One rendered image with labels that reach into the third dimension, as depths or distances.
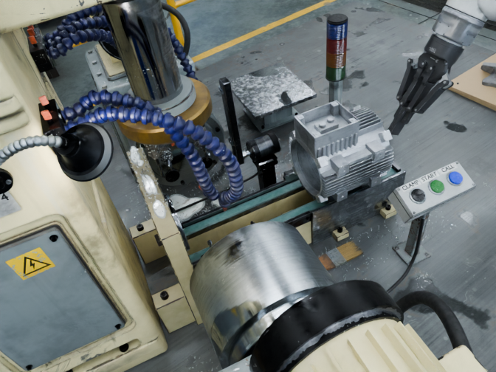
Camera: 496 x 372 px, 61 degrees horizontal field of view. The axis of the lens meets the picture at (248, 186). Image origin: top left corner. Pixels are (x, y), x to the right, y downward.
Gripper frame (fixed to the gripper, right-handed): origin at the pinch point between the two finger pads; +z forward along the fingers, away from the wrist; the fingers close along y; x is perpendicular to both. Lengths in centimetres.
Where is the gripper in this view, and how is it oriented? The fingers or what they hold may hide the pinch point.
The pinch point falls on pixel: (399, 121)
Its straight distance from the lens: 109.7
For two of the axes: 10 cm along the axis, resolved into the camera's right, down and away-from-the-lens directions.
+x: 8.4, 0.3, 5.4
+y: 4.1, 6.1, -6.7
